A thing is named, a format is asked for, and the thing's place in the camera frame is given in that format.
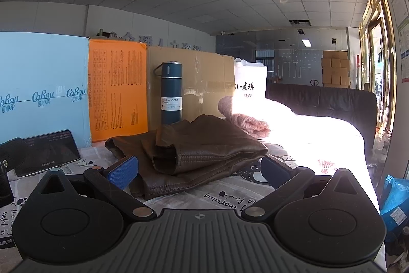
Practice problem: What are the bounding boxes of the wooden door frame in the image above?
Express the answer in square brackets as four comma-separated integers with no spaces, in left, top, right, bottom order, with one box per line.
[359,0,397,146]

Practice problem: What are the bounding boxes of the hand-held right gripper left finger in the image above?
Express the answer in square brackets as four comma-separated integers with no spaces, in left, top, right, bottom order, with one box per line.
[31,155,157,222]

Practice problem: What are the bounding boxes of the light blue printed box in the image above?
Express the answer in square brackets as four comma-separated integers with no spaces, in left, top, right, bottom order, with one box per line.
[0,32,93,149]

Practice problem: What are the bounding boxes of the printed grey bed sheet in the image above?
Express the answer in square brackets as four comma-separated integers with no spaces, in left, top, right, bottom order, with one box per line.
[0,132,381,261]

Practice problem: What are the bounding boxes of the brown leather garment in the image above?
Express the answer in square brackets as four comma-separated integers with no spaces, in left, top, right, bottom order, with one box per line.
[105,114,268,201]

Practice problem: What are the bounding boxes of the blue plastic bag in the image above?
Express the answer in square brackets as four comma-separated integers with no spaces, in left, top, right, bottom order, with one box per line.
[380,175,409,225]

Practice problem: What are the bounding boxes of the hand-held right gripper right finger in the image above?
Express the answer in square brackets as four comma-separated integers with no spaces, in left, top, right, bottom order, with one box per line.
[243,155,368,221]

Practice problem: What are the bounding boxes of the cream knit sweater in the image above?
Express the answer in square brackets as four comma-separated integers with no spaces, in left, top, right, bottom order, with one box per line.
[265,98,366,165]

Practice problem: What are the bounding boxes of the orange printed box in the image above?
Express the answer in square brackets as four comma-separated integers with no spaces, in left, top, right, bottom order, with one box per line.
[89,39,149,142]

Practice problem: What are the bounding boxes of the black tablet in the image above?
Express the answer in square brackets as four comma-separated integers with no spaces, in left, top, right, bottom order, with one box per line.
[14,130,81,178]

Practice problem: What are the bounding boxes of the dark blue vacuum bottle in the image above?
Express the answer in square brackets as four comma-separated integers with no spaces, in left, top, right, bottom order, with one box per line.
[153,61,183,125]

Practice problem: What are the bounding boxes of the large brown cardboard box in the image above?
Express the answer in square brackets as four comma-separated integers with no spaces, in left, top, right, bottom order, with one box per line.
[146,46,235,129]

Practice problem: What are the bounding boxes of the stack of cardboard boxes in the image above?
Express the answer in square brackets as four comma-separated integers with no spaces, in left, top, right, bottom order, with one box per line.
[321,51,350,88]

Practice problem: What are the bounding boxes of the pink knitted cloth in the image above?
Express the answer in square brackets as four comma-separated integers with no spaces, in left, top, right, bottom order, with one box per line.
[218,96,271,139]

